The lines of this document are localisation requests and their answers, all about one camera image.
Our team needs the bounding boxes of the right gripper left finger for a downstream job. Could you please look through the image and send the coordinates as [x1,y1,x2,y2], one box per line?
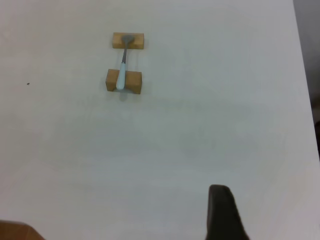
[0,219,46,240]

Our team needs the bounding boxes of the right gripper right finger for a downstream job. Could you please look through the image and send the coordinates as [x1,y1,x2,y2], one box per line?
[204,184,252,240]

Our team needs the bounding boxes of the spoon with pale blue handle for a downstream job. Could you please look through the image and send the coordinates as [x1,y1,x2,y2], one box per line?
[115,34,137,91]

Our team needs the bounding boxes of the arched wooden block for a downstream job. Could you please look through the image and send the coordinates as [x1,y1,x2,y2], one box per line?
[104,68,143,95]

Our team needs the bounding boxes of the flat rectangular wooden block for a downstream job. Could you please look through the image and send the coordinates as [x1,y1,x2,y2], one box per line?
[111,32,146,50]

